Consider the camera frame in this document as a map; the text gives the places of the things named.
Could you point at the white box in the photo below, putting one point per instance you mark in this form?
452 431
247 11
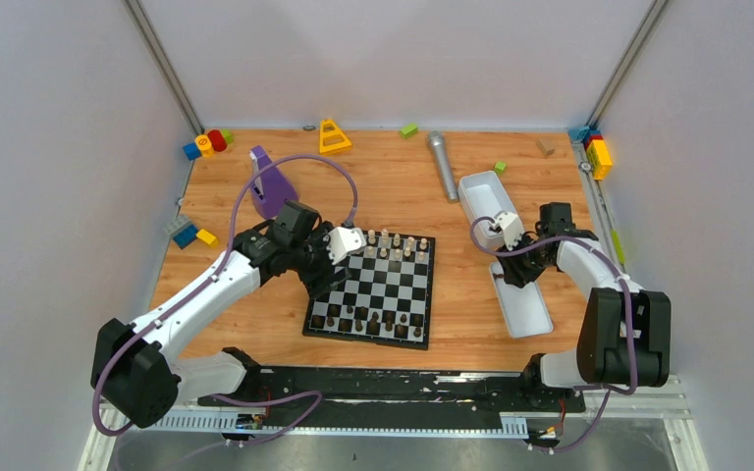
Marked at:
483 195

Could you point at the yellow cylinder block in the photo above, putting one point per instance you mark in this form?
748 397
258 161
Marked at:
204 145

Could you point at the small yellow block left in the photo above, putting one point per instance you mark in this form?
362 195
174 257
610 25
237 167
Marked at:
207 238

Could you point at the purple metronome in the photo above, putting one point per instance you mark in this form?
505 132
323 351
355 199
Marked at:
272 189

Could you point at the grey blue brick left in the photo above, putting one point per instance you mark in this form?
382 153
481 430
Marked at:
182 231

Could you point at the white box lid tray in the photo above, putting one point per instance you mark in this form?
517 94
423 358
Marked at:
524 309

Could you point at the red cylinder block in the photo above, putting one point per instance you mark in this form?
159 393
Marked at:
217 140

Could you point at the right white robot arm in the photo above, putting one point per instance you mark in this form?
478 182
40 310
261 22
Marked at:
625 336

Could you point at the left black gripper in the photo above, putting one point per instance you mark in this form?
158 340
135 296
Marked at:
319 268

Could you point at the yellow triangle toy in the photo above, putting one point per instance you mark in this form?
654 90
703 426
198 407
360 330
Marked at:
332 139

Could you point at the yellow brick stack right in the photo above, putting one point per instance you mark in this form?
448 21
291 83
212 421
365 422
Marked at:
599 157

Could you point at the black white chessboard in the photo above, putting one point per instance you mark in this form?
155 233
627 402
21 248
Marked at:
388 297

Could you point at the green block top centre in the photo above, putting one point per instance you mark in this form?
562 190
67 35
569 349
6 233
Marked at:
408 130

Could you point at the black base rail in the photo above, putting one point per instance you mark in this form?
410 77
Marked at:
361 398

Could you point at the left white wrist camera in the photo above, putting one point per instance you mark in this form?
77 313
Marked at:
344 242

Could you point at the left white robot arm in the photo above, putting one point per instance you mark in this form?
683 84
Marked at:
136 365

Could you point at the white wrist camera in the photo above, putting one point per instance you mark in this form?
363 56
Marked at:
344 242
509 226

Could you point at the green block left corner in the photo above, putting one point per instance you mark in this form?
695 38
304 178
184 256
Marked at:
228 136

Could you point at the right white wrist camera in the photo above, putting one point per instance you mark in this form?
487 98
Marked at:
509 226

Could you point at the silver microphone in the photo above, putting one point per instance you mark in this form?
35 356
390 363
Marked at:
437 145

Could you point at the brown wooden block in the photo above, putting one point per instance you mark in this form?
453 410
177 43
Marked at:
546 147

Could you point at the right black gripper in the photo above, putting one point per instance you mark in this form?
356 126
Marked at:
514 274

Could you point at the blue block left corner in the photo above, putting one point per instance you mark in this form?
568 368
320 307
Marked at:
192 151

